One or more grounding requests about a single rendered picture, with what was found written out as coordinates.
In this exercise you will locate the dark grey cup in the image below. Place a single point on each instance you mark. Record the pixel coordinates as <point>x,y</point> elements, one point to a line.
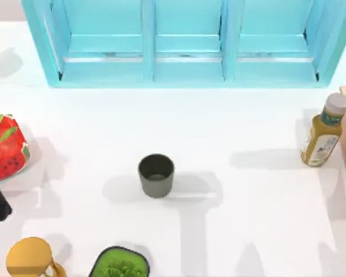
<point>156,184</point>

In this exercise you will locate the red watermelon-print carton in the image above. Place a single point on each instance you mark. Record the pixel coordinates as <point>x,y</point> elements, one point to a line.
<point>8,150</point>

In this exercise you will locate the light blue rack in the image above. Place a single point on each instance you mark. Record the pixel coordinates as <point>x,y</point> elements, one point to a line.
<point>187,43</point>

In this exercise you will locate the yellow-green bottle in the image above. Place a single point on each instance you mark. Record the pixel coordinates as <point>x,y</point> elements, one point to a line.
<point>323,135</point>

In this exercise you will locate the yellow mug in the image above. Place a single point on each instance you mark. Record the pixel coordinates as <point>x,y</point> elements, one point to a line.
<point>29,258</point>

